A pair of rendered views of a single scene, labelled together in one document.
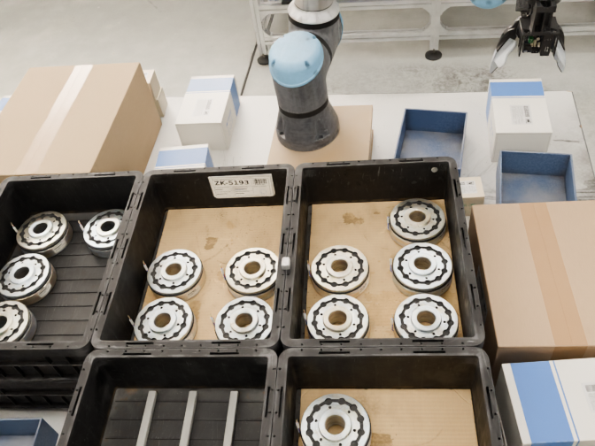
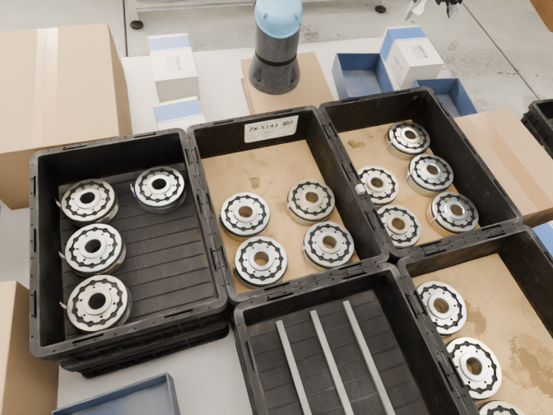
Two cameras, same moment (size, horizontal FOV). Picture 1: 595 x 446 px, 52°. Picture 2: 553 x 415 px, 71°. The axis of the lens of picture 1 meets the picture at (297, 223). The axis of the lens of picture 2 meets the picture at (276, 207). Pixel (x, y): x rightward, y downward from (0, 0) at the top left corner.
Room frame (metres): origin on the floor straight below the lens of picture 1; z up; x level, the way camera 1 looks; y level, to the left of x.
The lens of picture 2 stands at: (0.35, 0.43, 1.56)
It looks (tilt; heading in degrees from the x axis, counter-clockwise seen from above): 58 degrees down; 324
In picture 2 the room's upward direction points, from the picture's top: 9 degrees clockwise
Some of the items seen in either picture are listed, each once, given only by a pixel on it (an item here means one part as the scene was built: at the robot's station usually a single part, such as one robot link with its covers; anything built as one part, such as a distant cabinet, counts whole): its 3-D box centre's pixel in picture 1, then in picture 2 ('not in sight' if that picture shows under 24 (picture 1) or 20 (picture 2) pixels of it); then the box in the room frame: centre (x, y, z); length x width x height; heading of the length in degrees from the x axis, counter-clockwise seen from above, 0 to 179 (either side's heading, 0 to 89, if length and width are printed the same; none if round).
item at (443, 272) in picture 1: (422, 265); (431, 171); (0.63, -0.20, 0.86); 0.10 x 0.10 x 0.01
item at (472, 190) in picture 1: (424, 198); not in sight; (0.90, -0.28, 0.73); 0.24 x 0.06 x 0.06; 80
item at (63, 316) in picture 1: (54, 272); (129, 237); (0.75, 0.46, 0.87); 0.40 x 0.30 x 0.11; 169
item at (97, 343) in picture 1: (204, 249); (280, 190); (0.70, 0.17, 0.92); 0.40 x 0.30 x 0.02; 169
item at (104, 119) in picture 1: (73, 146); (61, 112); (1.21, 0.51, 0.80); 0.40 x 0.30 x 0.20; 167
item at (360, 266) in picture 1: (339, 267); (376, 184); (0.65, -0.06, 0.86); 0.10 x 0.10 x 0.01
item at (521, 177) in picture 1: (534, 195); (443, 109); (0.85, -0.51, 0.74); 0.20 x 0.15 x 0.07; 160
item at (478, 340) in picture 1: (377, 245); (411, 161); (0.64, -0.13, 0.92); 0.40 x 0.30 x 0.02; 169
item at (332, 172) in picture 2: (210, 267); (277, 204); (0.70, 0.17, 0.87); 0.40 x 0.30 x 0.11; 169
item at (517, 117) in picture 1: (516, 119); (409, 56); (1.08, -0.56, 0.75); 0.20 x 0.12 x 0.09; 165
